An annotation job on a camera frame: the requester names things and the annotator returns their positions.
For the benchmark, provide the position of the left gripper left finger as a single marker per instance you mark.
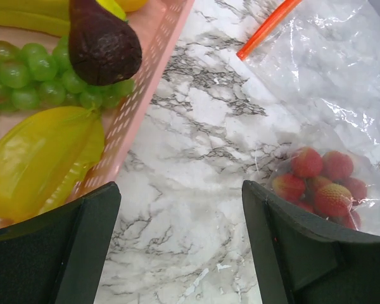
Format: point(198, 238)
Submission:
point(58, 257)

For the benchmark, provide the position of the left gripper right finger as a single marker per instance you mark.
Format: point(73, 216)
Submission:
point(302, 258)

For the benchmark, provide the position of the fake red strawberries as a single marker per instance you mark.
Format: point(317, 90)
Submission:
point(322, 184)

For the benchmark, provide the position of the fake yellow starfruit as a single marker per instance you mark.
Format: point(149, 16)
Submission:
point(44, 156)

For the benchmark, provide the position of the fake green grapes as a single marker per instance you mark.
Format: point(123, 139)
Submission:
point(31, 77)

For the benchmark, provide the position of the zip bag with yellow fruit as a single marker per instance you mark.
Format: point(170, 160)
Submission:
point(321, 59)

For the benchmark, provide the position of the fake dark eggplant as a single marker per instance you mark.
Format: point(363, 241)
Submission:
point(103, 48)

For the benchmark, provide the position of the zip bag with red fruit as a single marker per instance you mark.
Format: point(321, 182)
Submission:
point(323, 139)

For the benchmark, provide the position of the fake banana bunch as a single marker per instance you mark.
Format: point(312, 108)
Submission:
point(57, 17)

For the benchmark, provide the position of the fake yellow mango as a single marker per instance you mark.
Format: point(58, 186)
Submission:
point(131, 5)

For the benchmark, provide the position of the pink plastic basket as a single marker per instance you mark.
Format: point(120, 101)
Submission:
point(158, 25)

